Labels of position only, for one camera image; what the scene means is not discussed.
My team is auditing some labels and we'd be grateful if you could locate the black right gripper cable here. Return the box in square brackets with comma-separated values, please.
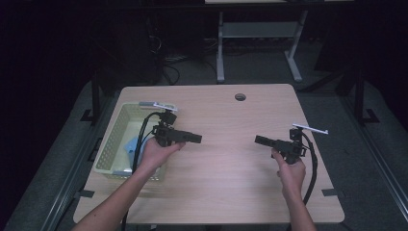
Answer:
[300, 131, 319, 206]

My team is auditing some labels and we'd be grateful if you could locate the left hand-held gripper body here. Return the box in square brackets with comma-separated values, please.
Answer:
[139, 101, 188, 148]

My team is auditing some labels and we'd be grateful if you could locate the person's left hand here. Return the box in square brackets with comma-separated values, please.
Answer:
[138, 138, 187, 175]

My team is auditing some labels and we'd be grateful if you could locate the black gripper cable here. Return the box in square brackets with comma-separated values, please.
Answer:
[300, 131, 319, 206]
[120, 111, 168, 231]

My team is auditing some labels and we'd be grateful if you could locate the metal floor rail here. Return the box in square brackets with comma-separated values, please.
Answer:
[338, 94, 408, 222]
[38, 95, 121, 231]

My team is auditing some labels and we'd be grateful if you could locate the person's right hand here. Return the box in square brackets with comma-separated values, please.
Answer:
[270, 148, 307, 200]

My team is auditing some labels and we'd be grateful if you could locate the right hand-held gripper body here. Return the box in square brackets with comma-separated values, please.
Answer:
[272, 123, 329, 166]

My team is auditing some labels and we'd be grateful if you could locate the white metal table frame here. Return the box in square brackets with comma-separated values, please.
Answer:
[216, 10, 310, 84]

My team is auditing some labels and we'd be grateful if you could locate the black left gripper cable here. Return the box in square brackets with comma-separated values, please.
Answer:
[120, 111, 168, 231]

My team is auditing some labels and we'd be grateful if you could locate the pale green plastic basket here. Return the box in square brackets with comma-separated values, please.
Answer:
[92, 101, 177, 182]

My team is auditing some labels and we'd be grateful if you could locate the black metal stand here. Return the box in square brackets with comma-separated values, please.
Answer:
[352, 62, 381, 125]
[80, 71, 102, 126]

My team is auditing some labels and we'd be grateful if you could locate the bundle of floor cables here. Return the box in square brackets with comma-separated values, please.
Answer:
[150, 35, 219, 87]

